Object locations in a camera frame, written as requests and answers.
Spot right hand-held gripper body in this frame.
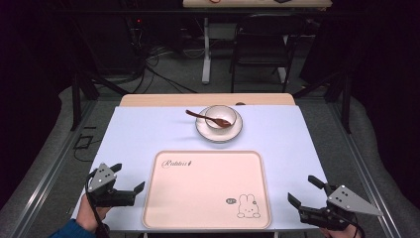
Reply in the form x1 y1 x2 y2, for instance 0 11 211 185
298 183 384 232

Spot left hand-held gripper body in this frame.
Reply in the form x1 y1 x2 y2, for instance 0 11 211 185
86 163 137 208

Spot person's right hand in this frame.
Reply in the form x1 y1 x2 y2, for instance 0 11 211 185
318 224 365 238

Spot person's left hand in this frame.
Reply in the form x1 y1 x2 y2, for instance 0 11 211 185
75 192 113 233

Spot light blue table mat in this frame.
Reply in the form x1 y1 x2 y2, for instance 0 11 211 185
71 105 329 232

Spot pink tray with rabbit print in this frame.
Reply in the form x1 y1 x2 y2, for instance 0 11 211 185
142 150 272 231

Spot black metal stand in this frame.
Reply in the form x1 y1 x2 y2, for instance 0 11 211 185
291 69 352 134
69 69 131 132

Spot white ceramic plate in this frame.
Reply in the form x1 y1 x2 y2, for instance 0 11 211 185
194 106 244 144

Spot brown wooden spoon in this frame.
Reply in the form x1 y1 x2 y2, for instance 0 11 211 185
184 109 233 129

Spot wooden table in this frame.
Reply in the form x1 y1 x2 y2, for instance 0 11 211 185
119 92 296 107

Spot white ceramic bowl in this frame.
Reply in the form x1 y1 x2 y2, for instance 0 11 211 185
204 104 238 131

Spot black device with red light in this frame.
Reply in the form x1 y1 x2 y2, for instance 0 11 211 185
123 14 148 51

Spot black folding chair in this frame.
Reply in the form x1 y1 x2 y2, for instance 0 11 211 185
229 13 307 94

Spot wooden desk with white legs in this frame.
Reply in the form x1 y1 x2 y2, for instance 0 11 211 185
182 0 333 85

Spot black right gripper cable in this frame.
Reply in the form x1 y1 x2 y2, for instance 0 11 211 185
343 212 365 238

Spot black floor cable with box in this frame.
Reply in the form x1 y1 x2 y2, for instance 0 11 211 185
72 126 104 164

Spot aluminium floor rail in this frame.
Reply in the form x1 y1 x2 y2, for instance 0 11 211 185
9 98 97 238
329 101 403 238

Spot black cables on floor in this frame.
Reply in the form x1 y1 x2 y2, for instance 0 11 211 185
130 44 199 95

